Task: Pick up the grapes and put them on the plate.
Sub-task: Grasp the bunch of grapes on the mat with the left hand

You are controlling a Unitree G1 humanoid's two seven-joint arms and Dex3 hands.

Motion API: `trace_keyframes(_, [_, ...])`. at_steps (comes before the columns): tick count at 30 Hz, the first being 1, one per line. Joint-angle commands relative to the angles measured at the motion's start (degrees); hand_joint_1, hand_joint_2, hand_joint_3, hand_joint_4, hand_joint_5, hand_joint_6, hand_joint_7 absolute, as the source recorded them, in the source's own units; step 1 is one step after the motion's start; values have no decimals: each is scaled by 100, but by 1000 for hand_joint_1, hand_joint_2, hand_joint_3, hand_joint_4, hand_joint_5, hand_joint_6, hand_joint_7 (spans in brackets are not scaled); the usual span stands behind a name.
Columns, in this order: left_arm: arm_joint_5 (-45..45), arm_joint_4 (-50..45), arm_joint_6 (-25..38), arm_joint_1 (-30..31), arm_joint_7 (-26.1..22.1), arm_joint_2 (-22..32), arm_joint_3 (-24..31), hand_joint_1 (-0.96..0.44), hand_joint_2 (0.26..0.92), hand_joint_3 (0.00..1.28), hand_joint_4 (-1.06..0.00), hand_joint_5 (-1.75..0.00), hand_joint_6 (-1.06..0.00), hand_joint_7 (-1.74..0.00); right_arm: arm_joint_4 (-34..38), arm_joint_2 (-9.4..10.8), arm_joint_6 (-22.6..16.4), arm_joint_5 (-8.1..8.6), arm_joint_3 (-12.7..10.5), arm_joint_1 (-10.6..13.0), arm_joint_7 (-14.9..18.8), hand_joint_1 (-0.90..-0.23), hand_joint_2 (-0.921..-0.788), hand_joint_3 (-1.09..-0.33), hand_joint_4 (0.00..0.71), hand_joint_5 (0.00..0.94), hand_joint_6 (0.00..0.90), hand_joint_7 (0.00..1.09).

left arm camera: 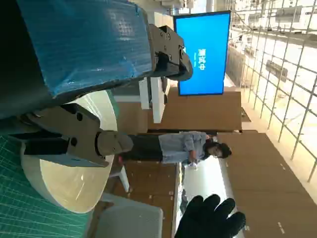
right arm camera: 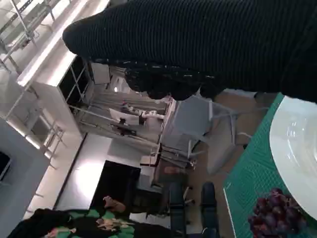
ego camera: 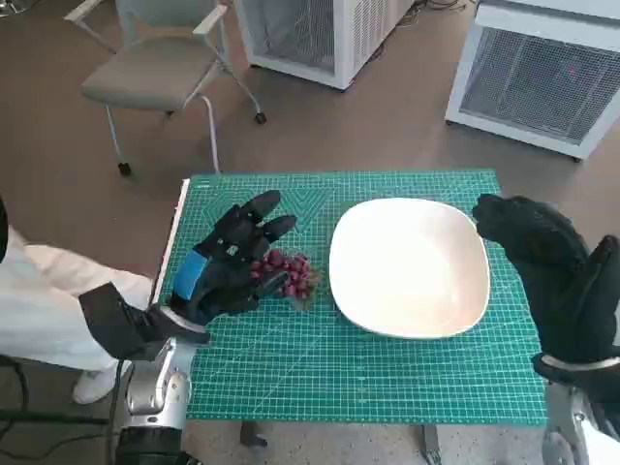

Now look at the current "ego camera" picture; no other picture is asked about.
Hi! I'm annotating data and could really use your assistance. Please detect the grey chair with casters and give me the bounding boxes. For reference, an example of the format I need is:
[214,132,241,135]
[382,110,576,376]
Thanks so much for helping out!
[62,0,268,176]

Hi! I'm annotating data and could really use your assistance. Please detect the thick black floor cable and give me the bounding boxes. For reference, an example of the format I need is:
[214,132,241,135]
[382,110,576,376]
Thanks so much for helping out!
[0,355,30,418]

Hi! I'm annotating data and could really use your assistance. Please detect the green cutting mat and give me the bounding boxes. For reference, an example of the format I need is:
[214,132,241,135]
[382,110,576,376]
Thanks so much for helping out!
[154,168,551,427]

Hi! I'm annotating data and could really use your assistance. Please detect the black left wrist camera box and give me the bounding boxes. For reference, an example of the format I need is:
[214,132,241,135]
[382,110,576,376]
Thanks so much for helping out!
[78,282,169,362]

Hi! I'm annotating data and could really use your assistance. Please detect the metal table leg bracket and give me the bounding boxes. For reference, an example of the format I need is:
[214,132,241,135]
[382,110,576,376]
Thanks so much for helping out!
[419,425,443,465]
[240,420,268,448]

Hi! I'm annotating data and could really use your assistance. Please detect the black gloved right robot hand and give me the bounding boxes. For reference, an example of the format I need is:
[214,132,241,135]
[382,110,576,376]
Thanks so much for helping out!
[472,193,620,369]

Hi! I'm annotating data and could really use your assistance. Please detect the red toy grape bunch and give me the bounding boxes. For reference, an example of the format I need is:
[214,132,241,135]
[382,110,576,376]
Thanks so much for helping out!
[250,249,321,299]

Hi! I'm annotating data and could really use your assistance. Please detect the white mesh cabinet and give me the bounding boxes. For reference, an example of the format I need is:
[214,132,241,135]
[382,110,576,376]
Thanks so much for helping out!
[444,0,620,164]
[232,0,413,91]

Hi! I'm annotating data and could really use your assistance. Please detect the black floor stand bar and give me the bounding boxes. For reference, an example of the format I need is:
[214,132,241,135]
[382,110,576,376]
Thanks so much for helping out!
[0,409,109,427]

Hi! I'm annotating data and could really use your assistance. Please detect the white square plate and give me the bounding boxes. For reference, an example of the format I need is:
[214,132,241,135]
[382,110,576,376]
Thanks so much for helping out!
[327,197,491,339]

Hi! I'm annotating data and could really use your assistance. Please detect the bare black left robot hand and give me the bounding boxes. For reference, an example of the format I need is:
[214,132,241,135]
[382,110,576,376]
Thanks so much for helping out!
[167,189,298,326]

